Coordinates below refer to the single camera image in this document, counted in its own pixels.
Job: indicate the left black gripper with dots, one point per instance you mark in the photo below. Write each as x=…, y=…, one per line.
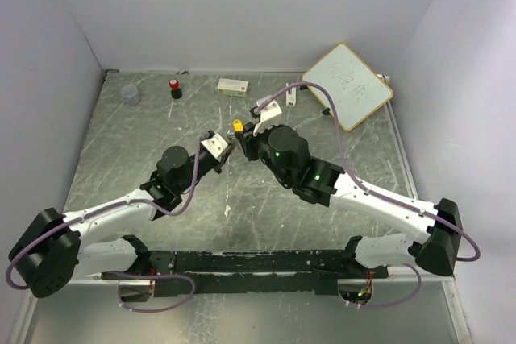
x=218, y=164

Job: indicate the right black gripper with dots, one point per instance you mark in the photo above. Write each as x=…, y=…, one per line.
x=249, y=140

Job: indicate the yellow capped key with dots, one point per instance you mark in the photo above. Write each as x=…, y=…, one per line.
x=238, y=126

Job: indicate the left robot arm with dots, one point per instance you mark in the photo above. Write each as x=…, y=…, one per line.
x=58, y=247

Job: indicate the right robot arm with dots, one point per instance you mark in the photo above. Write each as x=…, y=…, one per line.
x=429, y=234

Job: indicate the white rectangular clip device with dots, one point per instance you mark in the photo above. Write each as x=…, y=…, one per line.
x=291, y=97

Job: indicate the red black stamp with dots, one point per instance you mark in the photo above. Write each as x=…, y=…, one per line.
x=175, y=89

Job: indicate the white green cardboard box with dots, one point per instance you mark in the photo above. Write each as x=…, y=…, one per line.
x=232, y=87

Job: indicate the clear plastic cup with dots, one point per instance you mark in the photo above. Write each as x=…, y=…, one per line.
x=130, y=95

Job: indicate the black base bar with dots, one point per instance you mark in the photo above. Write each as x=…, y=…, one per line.
x=235, y=272

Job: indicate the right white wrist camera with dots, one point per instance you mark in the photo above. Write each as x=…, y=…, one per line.
x=268, y=112

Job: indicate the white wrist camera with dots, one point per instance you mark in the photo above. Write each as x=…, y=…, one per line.
x=268, y=112
x=216, y=145

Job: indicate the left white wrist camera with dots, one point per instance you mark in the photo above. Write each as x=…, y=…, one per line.
x=216, y=145

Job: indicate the aluminium rail frame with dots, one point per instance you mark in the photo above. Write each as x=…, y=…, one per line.
x=432, y=232

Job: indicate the small whiteboard with wooden frame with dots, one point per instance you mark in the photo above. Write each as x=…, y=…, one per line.
x=355, y=89

